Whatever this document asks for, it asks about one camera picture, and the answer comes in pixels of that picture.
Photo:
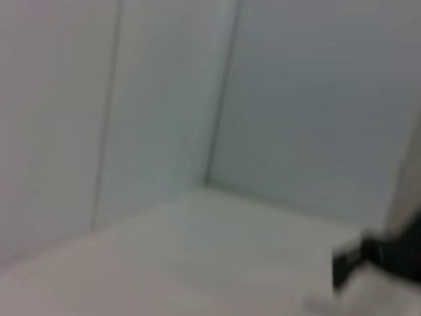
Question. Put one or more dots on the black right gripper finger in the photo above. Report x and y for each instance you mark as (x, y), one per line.
(343, 266)

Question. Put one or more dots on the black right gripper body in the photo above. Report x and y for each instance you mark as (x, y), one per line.
(401, 253)

